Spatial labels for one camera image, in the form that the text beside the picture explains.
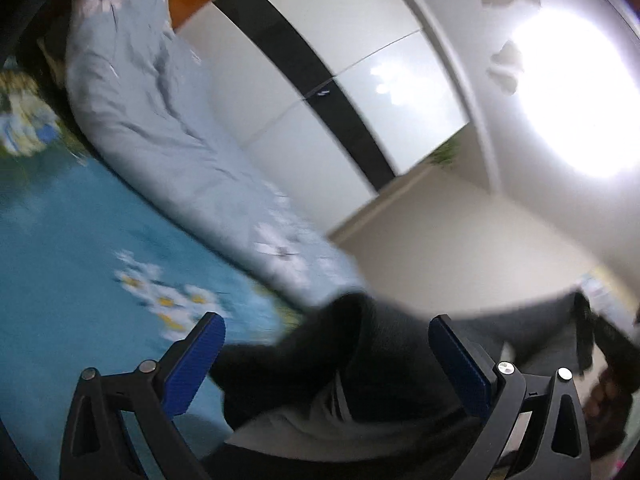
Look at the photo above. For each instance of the teal floral bed blanket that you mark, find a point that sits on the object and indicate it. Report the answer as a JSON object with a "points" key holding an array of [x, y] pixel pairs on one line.
{"points": [[92, 276]]}

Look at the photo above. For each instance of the white black wardrobe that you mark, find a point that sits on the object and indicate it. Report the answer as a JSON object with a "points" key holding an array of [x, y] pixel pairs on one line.
{"points": [[333, 100]]}

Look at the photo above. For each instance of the blue floral quilt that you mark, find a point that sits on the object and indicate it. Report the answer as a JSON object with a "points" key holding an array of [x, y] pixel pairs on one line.
{"points": [[138, 93]]}

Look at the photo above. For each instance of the green hanging plant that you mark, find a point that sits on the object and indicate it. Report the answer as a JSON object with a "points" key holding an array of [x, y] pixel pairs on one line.
{"points": [[446, 154]]}

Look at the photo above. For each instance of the black white fleece jacket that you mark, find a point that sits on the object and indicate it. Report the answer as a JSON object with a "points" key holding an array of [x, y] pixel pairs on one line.
{"points": [[355, 391]]}

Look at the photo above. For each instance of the gloved left hand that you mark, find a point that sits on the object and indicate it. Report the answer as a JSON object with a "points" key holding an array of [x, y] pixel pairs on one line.
{"points": [[606, 413]]}

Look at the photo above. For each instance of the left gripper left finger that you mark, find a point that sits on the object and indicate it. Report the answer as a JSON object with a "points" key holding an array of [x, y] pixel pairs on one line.
{"points": [[96, 443]]}

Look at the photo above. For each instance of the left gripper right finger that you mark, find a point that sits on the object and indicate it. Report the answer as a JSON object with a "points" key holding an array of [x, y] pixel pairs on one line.
{"points": [[555, 443]]}

